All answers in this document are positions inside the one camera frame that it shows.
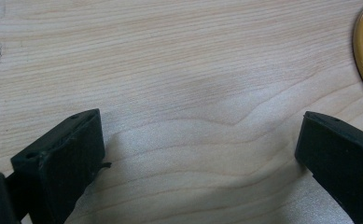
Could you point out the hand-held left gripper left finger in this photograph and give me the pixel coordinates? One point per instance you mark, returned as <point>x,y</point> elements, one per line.
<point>64,161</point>

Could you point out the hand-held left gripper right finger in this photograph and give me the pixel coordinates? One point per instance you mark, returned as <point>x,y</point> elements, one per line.
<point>344,161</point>

